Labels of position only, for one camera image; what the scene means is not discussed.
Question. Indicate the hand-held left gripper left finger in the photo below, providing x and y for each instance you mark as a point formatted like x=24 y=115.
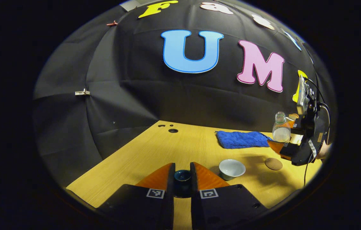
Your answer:
x=170 y=207

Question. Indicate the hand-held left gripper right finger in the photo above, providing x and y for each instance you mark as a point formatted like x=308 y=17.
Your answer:
x=194 y=207

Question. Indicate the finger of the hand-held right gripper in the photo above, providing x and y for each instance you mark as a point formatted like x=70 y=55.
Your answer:
x=297 y=127
x=282 y=149

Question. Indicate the round brown coaster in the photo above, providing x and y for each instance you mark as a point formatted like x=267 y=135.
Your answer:
x=273 y=164

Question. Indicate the clear plastic water bottle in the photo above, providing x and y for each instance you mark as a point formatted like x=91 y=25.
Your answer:
x=281 y=132

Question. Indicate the dark blue teacup lid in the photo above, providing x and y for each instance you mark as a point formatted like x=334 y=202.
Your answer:
x=182 y=177

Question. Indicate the white teacup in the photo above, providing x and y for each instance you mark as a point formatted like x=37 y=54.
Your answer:
x=231 y=167

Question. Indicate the brown bread slice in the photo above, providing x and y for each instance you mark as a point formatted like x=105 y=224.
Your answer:
x=293 y=116

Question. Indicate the white toaster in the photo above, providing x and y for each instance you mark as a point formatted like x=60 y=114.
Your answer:
x=296 y=139

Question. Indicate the blue towel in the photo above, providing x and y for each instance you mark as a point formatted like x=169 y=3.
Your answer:
x=242 y=140

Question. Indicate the white clip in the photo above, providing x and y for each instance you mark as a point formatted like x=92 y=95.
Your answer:
x=82 y=93

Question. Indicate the black backdrop cloth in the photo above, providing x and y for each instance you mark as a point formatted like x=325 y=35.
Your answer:
x=119 y=64

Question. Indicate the red clip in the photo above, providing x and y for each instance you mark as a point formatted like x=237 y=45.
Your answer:
x=112 y=23

